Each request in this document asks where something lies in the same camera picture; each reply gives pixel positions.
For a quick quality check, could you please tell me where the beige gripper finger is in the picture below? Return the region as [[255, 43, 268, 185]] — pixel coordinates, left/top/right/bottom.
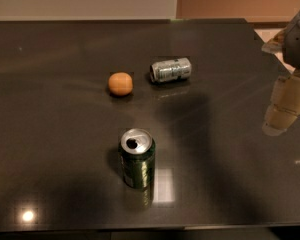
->
[[261, 30, 285, 54], [262, 69, 300, 136]]

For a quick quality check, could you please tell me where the silver 7up can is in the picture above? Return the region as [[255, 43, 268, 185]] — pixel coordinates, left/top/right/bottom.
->
[[150, 58, 192, 84]]

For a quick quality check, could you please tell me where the green upright soda can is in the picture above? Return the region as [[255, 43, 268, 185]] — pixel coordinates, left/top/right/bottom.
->
[[119, 128, 156, 189]]

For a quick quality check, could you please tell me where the orange round fruit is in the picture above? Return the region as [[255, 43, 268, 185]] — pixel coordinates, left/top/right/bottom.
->
[[108, 72, 133, 96]]

